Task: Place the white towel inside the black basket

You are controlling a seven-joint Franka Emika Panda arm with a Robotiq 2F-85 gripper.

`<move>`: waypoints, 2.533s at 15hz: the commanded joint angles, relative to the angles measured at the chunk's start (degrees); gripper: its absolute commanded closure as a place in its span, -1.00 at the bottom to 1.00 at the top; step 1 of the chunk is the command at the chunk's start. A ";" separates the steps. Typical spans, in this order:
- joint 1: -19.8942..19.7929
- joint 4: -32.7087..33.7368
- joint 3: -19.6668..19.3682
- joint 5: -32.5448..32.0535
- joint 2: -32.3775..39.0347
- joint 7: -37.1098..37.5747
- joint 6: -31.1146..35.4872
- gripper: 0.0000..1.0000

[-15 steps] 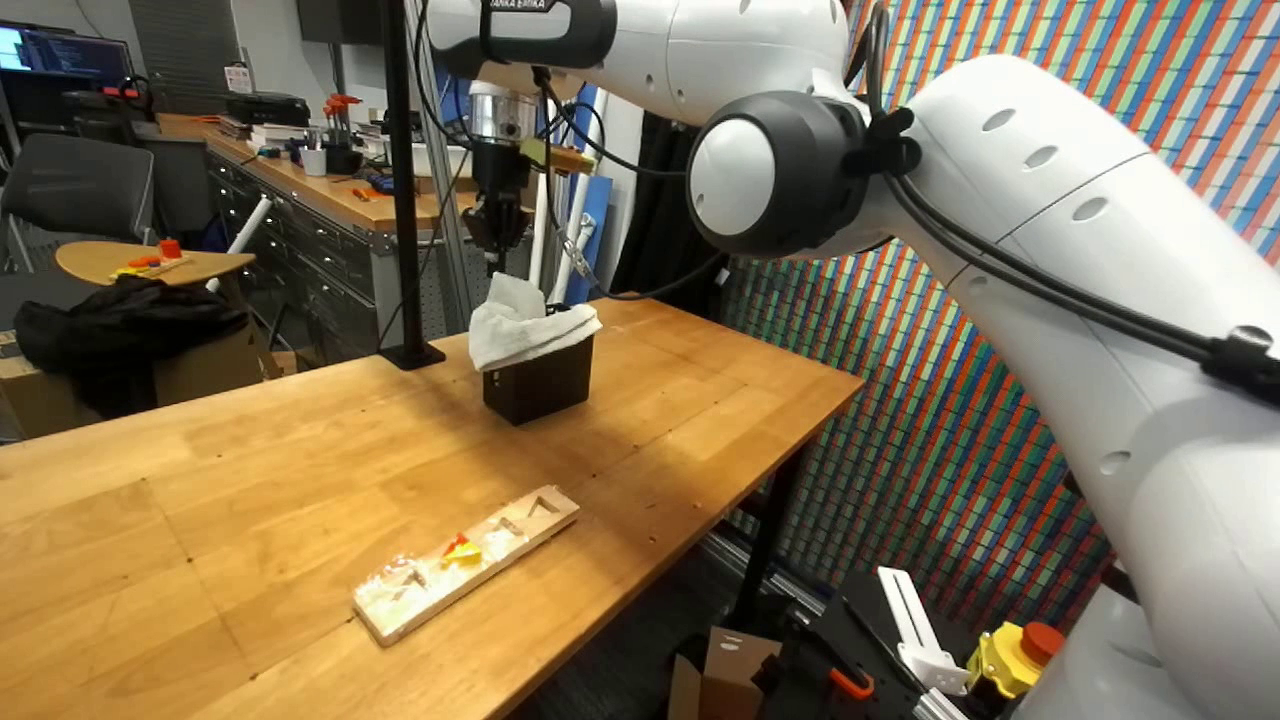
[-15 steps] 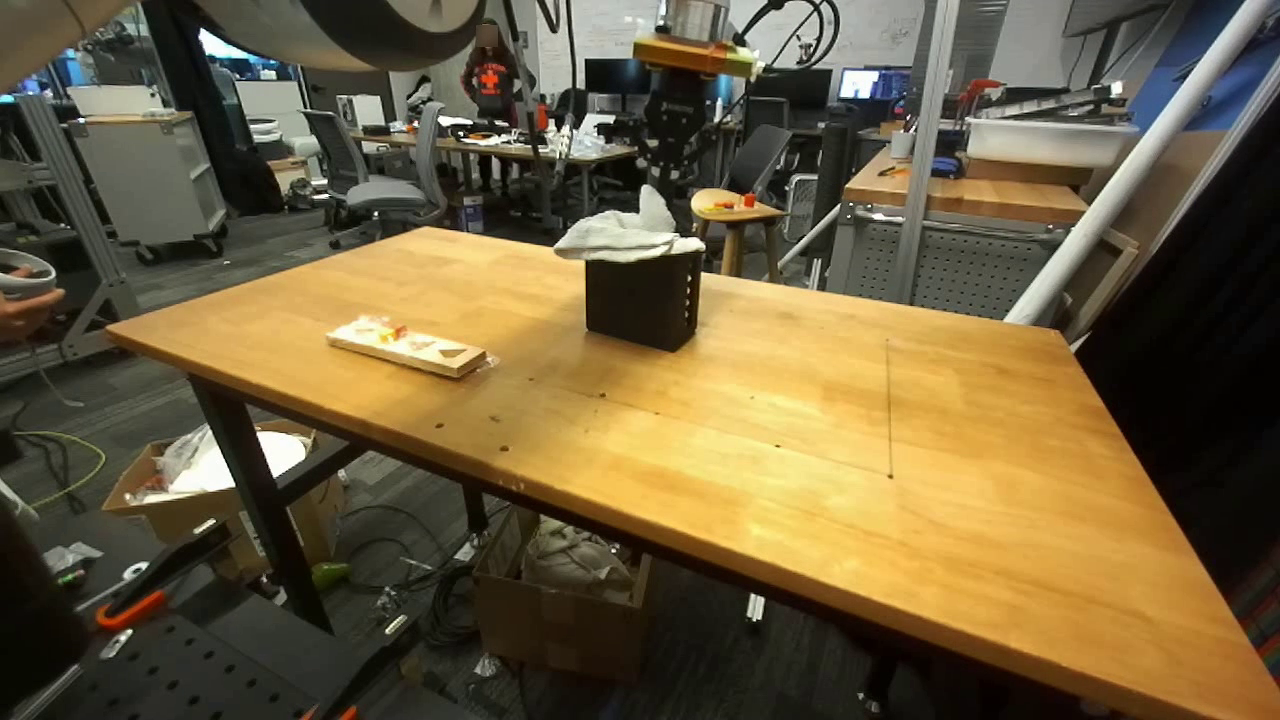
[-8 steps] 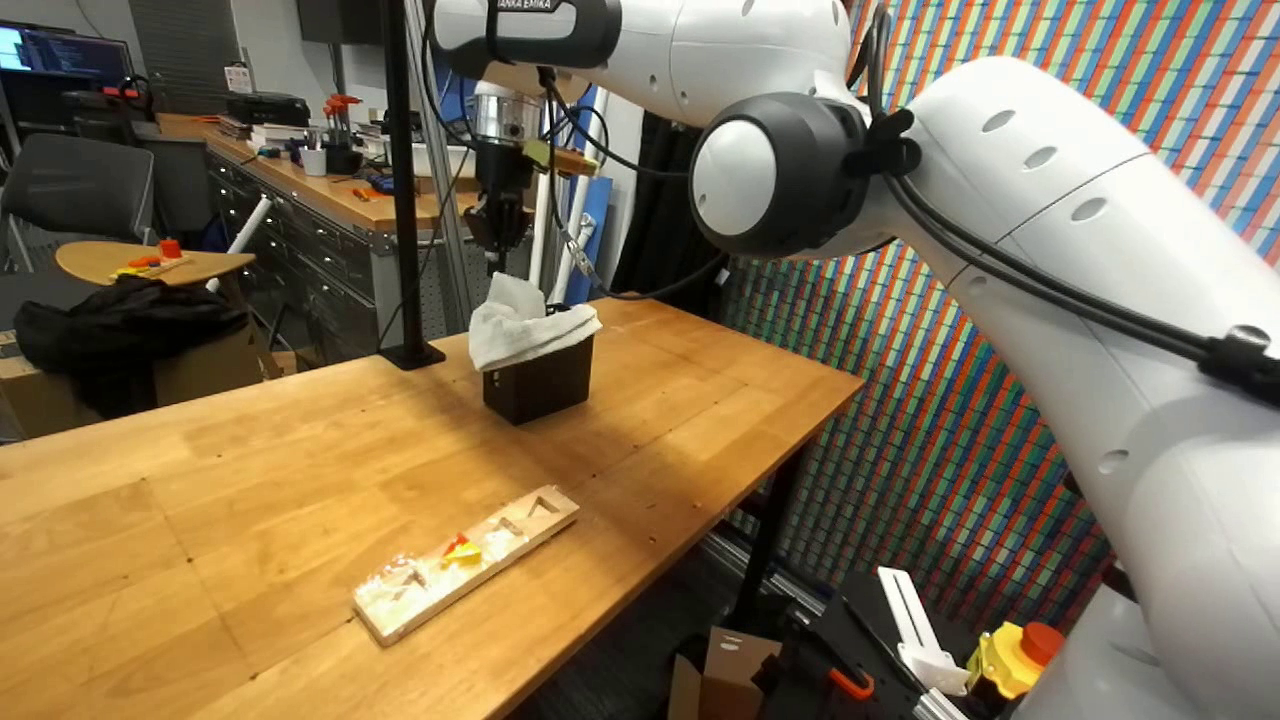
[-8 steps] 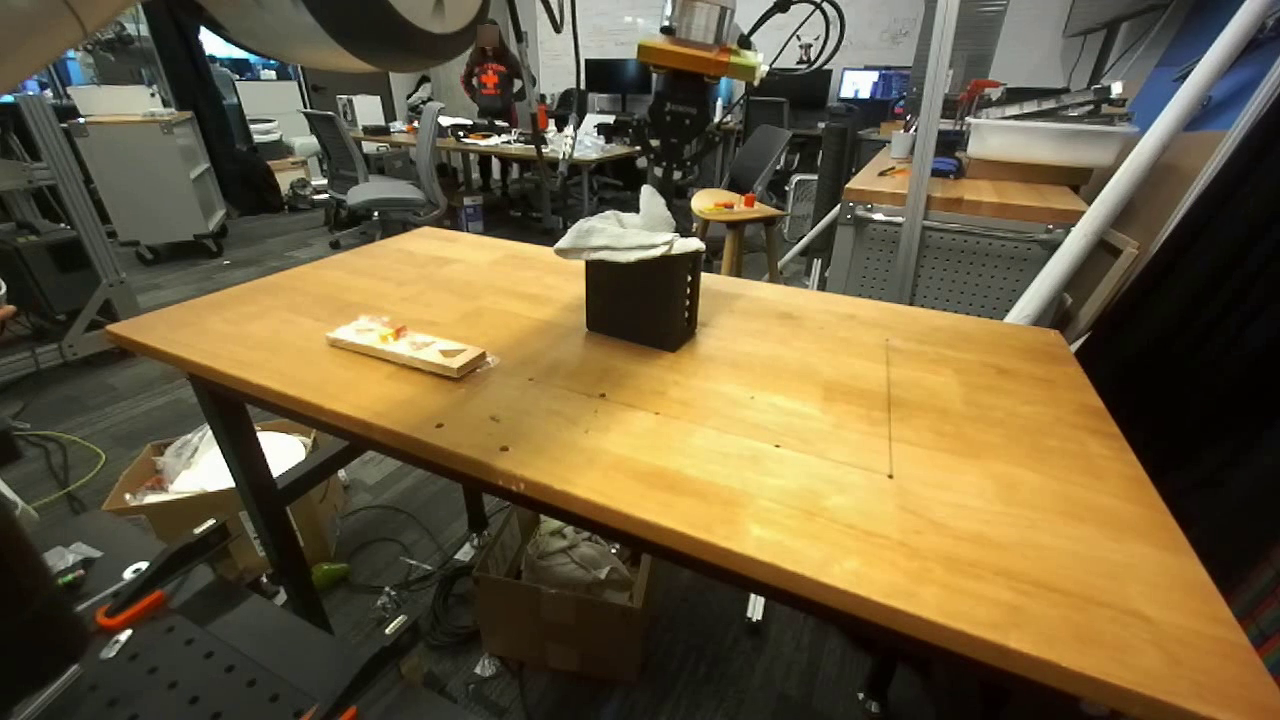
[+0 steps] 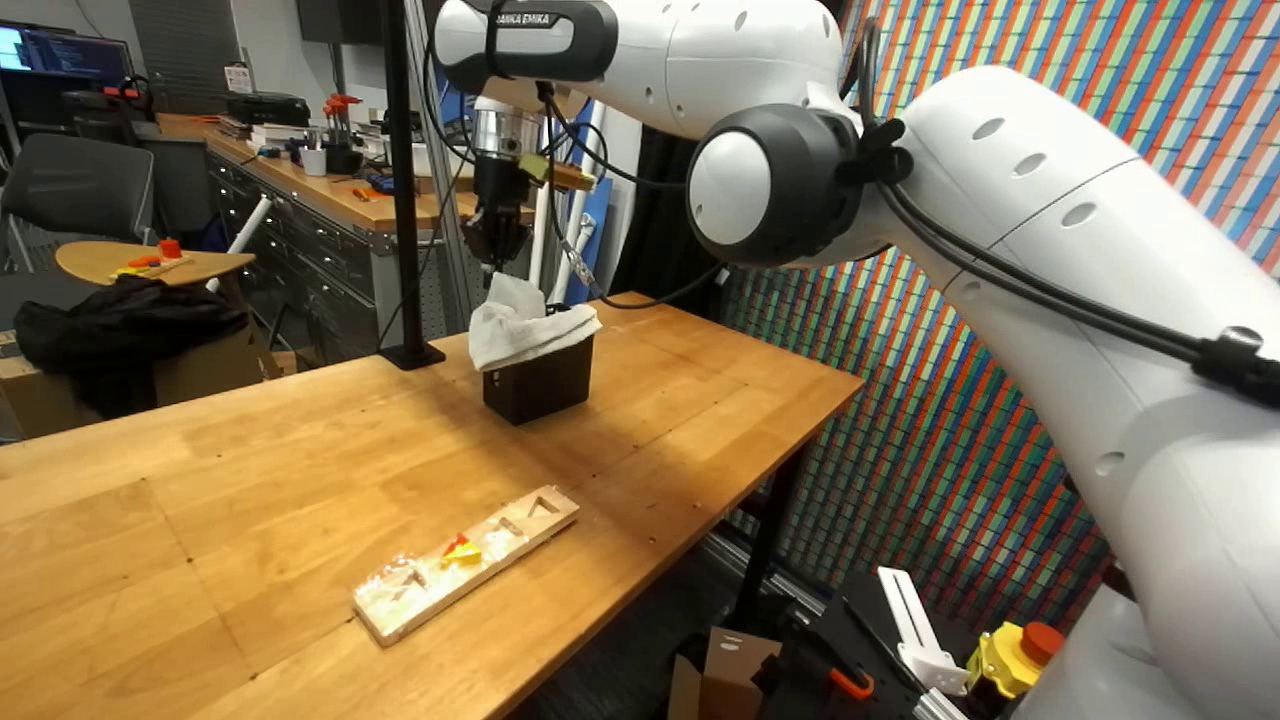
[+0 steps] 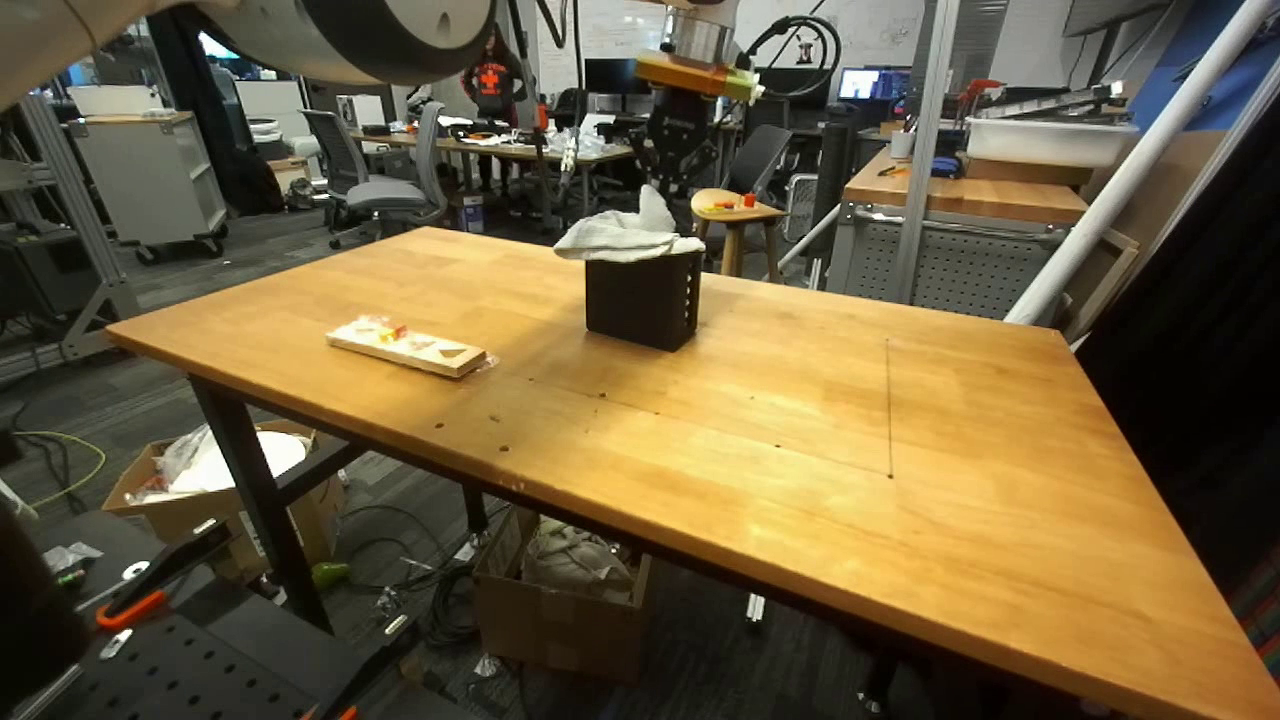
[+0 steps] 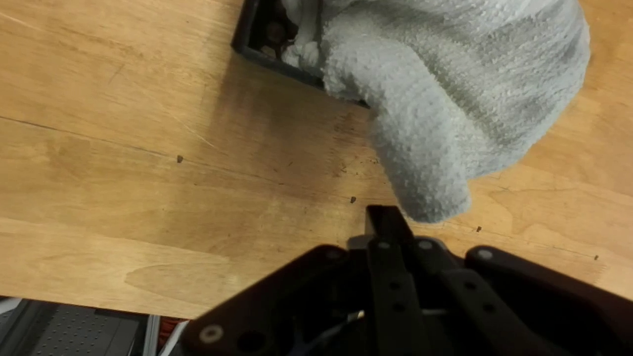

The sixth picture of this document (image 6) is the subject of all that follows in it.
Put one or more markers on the wooden workbench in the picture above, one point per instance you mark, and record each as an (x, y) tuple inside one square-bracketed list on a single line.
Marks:
[(960, 200)]

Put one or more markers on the wooden shape puzzle board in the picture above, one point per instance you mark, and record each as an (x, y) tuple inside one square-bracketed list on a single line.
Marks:
[(406, 347)]

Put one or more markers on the grey metal rack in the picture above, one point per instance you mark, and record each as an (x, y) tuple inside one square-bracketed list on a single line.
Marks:
[(75, 215)]

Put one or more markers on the open cardboard box with cloths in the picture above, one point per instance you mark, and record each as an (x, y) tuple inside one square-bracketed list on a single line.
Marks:
[(563, 624)]

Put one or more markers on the white plastic bin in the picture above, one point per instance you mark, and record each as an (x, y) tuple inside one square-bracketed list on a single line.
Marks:
[(1045, 146)]

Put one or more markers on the white diagonal pole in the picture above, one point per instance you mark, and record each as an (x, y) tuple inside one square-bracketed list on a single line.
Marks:
[(1134, 163)]

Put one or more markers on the grey vertical post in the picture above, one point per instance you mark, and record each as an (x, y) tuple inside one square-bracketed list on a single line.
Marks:
[(921, 146)]

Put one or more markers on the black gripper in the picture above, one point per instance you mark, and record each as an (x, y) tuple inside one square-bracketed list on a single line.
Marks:
[(680, 131)]

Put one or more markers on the dark computer monitor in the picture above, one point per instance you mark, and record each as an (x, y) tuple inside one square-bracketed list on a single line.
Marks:
[(614, 78)]

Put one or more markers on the black table frame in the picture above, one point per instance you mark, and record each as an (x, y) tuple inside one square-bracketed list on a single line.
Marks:
[(253, 492)]

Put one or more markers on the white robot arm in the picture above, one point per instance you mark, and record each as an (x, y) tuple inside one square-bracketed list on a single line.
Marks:
[(372, 32)]

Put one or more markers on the white plastic bag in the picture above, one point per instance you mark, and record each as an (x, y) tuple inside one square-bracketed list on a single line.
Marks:
[(214, 461)]

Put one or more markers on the small orange object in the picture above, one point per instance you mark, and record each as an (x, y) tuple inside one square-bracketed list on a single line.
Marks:
[(746, 200)]

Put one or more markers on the cardboard box with white bag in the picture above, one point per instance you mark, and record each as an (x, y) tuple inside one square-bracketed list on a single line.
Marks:
[(175, 512)]

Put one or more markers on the black basket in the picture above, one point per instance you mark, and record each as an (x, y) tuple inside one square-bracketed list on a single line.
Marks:
[(642, 307)]

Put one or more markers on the white towel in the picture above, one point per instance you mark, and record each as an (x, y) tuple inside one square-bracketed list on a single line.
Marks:
[(623, 237)]

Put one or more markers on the lit computer monitor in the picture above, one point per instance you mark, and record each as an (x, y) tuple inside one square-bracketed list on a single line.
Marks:
[(867, 84)]

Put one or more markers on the black perforated cart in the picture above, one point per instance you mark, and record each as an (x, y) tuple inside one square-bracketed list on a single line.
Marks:
[(214, 664)]

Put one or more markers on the round wooden stool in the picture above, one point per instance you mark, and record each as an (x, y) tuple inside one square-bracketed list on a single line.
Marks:
[(732, 204)]

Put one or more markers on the grey wheeled cabinet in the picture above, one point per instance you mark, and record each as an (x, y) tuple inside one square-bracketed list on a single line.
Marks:
[(146, 174)]

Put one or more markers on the cluttered office desk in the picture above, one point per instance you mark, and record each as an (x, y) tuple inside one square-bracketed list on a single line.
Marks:
[(455, 146)]

